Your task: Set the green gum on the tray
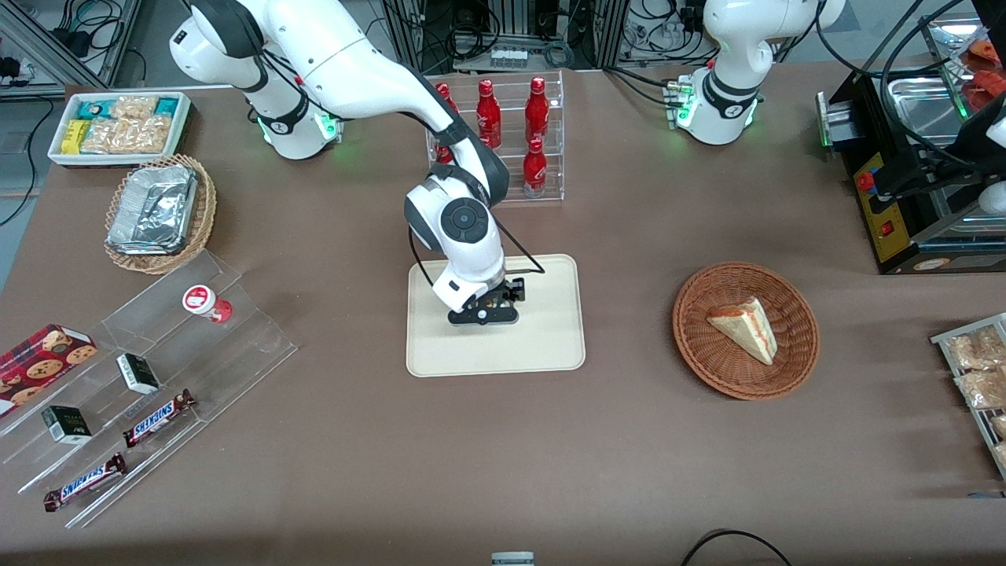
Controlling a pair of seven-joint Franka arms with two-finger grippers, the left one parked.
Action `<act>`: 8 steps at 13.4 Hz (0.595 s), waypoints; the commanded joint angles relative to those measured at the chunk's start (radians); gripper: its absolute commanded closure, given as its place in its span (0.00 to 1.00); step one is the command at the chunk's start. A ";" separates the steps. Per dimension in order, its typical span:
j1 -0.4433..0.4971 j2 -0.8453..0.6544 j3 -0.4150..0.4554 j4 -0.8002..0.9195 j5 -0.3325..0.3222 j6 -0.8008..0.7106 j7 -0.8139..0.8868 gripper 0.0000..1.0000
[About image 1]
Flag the black warming machine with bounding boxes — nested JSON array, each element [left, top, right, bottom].
[[816, 47, 1006, 276]]

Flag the beige plastic tray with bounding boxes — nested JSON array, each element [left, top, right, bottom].
[[406, 254, 586, 378]]

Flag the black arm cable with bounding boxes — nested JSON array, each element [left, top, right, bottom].
[[407, 216, 546, 289]]

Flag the small black box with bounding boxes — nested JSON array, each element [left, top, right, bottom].
[[116, 353, 161, 395], [41, 405, 93, 446]]

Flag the clear acrylic bottle rack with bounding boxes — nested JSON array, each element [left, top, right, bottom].
[[423, 69, 565, 207]]

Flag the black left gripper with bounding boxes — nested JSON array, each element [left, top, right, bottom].
[[874, 110, 1006, 200]]

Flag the white plastic bin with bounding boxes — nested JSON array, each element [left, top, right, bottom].
[[47, 91, 193, 169]]

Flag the black cable loop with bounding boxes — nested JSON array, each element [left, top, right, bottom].
[[680, 530, 795, 566]]

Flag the oval light wicker basket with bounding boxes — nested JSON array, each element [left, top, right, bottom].
[[104, 153, 218, 274]]

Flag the wrapped sandwich wedge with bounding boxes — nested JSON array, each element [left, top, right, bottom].
[[706, 296, 779, 366]]

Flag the round brown wicker basket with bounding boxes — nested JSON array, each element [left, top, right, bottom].
[[672, 262, 821, 402]]

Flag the snickers bar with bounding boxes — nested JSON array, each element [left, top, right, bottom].
[[123, 389, 196, 449], [43, 453, 127, 513]]

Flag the tray of bagged snacks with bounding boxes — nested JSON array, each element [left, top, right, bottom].
[[931, 313, 1006, 482]]

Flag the red cookie box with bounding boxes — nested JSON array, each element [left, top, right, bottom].
[[0, 324, 98, 417]]

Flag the clear bag of crackers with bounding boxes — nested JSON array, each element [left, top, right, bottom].
[[126, 115, 172, 155], [110, 95, 158, 120], [81, 118, 130, 155]]

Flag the clear acrylic stepped stand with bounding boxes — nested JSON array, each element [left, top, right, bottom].
[[0, 250, 298, 529]]

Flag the silver foil trays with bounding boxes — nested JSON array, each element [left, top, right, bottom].
[[106, 164, 199, 256]]

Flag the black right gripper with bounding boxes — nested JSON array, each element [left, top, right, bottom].
[[470, 276, 527, 311]]

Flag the red packaged food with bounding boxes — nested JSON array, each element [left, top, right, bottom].
[[963, 38, 1006, 111]]

